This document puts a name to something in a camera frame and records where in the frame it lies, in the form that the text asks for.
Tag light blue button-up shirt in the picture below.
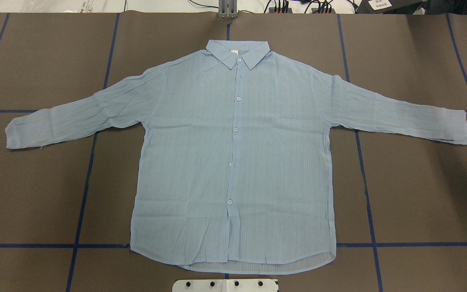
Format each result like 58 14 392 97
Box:
5 39 467 275

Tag black power strip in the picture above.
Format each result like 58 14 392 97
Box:
264 2 336 14

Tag grey aluminium frame post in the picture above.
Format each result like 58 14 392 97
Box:
218 0 238 19

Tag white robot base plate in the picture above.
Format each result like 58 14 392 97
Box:
172 279 279 292

